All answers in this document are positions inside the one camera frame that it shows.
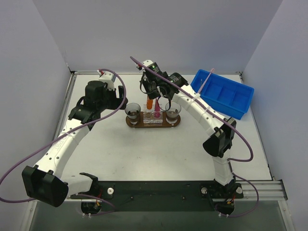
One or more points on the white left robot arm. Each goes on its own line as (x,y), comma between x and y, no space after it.
(43,180)

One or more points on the dark glass cup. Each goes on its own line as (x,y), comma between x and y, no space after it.
(132,111)
(172,112)

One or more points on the pink toothbrush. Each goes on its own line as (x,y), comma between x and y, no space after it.
(203,84)

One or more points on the magenta toothpaste tube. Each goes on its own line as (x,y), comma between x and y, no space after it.
(157,112)

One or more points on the brown oval wooden tray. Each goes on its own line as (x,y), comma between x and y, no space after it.
(165,124)

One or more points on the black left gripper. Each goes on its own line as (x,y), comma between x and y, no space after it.
(118,97)

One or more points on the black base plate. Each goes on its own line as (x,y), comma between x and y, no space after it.
(167,196)

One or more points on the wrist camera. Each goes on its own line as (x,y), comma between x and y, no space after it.
(140,65)
(108,78)

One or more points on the orange toothpaste tube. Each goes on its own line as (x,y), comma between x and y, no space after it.
(149,104)

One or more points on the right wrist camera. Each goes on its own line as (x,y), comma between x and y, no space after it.
(140,65)

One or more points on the clear textured toothbrush holder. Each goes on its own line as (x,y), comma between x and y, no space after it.
(149,119)

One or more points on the blue plastic bin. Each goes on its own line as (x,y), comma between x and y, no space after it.
(224,95)

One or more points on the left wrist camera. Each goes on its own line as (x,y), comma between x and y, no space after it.
(108,78)

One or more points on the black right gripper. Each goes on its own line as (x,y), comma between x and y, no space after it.
(152,87)

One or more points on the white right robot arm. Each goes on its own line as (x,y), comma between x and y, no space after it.
(220,130)

